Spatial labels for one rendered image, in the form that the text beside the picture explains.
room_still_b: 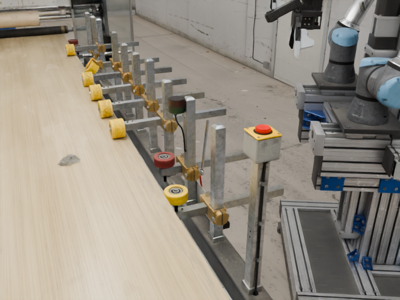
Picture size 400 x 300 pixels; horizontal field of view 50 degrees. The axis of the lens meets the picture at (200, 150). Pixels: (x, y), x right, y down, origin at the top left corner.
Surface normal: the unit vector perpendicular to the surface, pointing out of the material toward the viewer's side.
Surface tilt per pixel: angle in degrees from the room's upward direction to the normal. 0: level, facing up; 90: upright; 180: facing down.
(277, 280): 0
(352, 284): 0
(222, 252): 0
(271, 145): 90
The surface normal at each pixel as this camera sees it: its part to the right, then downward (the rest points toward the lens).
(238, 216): 0.00, -0.90
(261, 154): 0.38, 0.41
